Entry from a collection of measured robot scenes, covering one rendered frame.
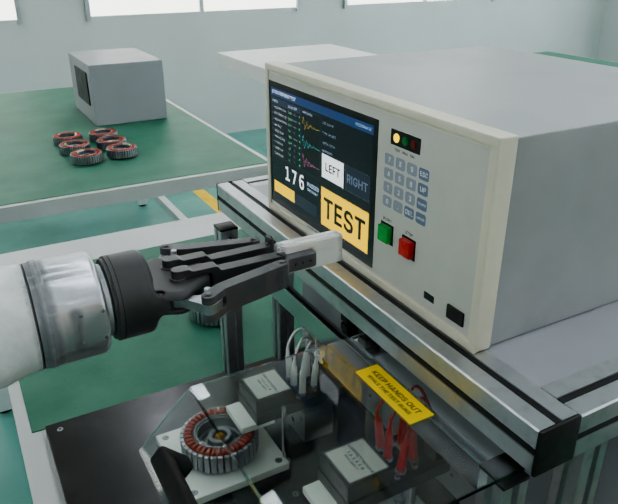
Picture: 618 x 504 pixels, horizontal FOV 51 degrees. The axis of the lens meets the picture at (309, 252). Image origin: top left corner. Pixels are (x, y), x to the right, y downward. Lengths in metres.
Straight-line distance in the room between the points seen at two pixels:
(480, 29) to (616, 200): 6.49
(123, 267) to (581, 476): 0.45
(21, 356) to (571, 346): 0.48
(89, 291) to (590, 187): 0.45
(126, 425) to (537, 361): 0.69
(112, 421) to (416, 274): 0.62
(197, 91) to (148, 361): 4.47
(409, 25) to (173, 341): 5.51
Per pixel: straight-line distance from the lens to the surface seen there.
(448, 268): 0.63
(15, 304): 0.54
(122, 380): 1.25
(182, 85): 5.57
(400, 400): 0.65
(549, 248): 0.65
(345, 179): 0.75
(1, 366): 0.55
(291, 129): 0.85
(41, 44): 5.29
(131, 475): 1.02
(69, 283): 0.55
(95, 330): 0.56
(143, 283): 0.56
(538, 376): 0.62
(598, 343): 0.69
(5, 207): 2.17
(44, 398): 1.25
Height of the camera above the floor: 1.46
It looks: 25 degrees down
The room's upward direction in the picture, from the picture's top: straight up
